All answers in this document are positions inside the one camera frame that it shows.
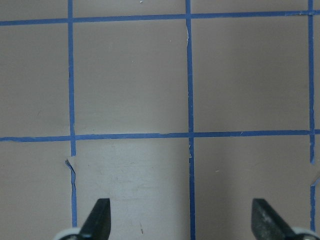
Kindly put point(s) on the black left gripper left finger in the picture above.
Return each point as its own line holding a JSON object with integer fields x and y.
{"x": 98, "y": 222}

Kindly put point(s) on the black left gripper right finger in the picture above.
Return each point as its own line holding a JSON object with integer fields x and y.
{"x": 267, "y": 224}

